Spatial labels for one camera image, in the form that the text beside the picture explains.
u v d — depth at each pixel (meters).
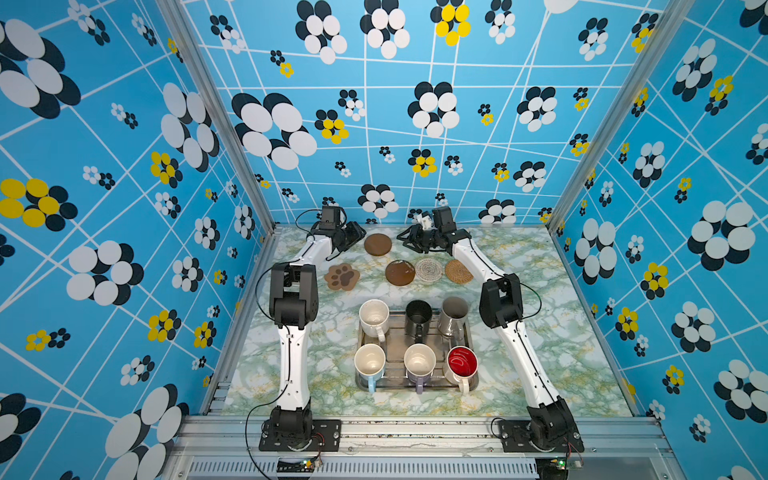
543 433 0.65
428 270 1.06
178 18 0.69
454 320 0.86
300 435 0.67
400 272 1.06
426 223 1.03
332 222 0.87
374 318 0.93
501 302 0.72
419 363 0.85
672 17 0.68
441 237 0.91
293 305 0.62
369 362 0.85
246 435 0.72
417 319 0.91
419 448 0.72
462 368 0.85
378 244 1.15
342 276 1.05
